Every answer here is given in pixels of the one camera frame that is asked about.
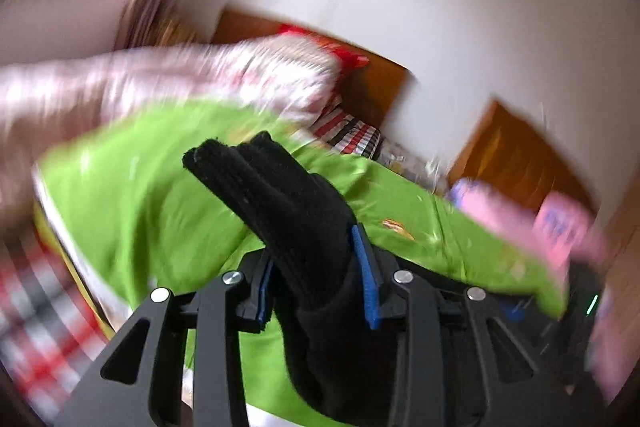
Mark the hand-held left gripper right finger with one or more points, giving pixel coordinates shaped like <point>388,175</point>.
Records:
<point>367,287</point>

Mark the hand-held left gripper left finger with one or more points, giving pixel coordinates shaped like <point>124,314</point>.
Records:
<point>264,302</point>

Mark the black pants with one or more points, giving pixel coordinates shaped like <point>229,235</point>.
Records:
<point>300,227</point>

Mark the folded pink quilt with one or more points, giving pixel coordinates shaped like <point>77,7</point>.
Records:
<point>560,222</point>

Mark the nightstand with floral cloth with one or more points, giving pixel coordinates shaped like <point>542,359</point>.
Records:
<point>400,157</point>

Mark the red checkered bed sheet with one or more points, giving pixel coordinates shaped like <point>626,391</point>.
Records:
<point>350,132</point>

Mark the green cloth with white edge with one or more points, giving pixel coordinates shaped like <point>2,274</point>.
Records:
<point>140,207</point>

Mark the padded orange wooden headboard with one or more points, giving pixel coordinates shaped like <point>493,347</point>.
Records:
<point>505,152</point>

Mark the plain brown wooden headboard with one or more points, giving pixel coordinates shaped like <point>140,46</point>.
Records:
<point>380,87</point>

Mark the red plaid cloth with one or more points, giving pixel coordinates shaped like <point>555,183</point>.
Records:
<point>40,332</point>

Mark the red patterned pillow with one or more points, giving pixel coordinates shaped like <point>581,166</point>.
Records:
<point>345,54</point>

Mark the pale pink floral quilt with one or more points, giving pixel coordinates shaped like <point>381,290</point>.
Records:
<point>150,77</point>

